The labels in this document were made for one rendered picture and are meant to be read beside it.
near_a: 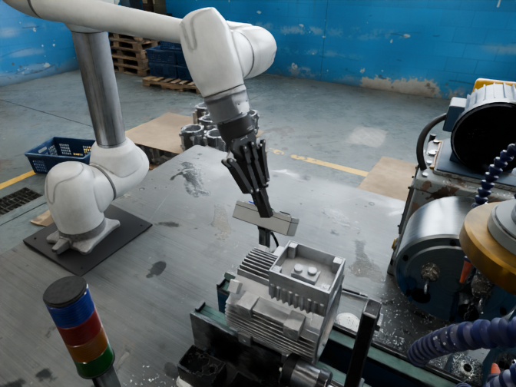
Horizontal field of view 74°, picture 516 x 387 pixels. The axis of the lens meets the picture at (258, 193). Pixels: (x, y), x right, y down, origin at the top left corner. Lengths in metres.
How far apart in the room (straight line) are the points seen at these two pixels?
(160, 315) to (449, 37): 5.55
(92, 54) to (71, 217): 0.52
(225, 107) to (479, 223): 0.47
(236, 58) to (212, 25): 0.07
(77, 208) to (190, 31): 0.75
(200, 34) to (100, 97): 0.61
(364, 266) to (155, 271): 0.69
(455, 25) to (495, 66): 0.79
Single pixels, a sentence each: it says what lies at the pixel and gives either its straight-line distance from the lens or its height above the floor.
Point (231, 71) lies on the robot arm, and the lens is 0.70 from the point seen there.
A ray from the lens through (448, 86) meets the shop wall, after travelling 6.12.
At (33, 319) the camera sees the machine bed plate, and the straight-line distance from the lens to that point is 1.21.
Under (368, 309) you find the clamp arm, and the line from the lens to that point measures 0.49.
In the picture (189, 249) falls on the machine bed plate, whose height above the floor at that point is 0.80.
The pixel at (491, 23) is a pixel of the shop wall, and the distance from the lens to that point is 5.98.
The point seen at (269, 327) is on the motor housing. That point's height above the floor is 1.03.
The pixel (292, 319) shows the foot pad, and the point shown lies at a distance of 0.68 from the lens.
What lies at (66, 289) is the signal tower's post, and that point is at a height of 1.22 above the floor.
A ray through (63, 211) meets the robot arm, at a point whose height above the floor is 0.97.
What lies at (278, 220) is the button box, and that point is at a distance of 0.91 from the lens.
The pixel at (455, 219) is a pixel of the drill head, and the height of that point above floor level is 1.16.
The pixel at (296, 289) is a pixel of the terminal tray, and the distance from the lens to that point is 0.67.
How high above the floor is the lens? 1.62
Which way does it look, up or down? 33 degrees down
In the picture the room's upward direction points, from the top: straight up
